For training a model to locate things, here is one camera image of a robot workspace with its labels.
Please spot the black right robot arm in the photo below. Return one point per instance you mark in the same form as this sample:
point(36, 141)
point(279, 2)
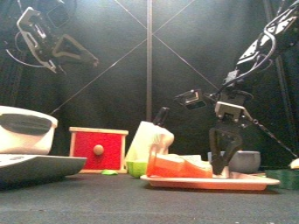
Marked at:
point(273, 32)

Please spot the white printed carton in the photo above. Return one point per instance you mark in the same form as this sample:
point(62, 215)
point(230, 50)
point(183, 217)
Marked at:
point(193, 158)

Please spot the grey bowl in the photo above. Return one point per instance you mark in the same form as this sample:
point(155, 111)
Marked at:
point(249, 162)

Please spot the pale yellow round toy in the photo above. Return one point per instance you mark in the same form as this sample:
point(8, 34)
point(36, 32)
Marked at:
point(295, 164)

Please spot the dark green box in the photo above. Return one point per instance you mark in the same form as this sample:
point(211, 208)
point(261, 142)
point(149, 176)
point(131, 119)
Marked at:
point(285, 178)

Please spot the green small cup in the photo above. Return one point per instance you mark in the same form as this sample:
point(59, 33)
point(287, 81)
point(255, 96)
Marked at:
point(137, 169)

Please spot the red wooden box with knob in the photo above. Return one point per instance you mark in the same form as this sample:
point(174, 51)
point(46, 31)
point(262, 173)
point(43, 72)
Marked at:
point(83, 145)

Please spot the small green toy piece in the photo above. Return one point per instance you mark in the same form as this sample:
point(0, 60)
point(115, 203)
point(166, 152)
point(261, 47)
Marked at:
point(110, 172)

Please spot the grey flat appliance base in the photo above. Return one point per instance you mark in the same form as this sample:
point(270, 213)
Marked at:
point(39, 167)

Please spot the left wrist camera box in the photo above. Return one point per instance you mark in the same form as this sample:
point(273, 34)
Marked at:
point(58, 14)

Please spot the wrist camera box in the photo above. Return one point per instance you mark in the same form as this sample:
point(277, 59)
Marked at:
point(58, 14)
point(191, 99)

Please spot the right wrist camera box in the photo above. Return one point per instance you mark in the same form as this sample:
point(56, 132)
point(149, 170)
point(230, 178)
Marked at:
point(191, 99)

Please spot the slanted black frame pole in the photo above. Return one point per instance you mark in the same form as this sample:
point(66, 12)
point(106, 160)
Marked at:
point(285, 110)

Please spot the vertical metal frame pole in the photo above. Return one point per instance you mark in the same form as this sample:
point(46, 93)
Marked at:
point(150, 73)

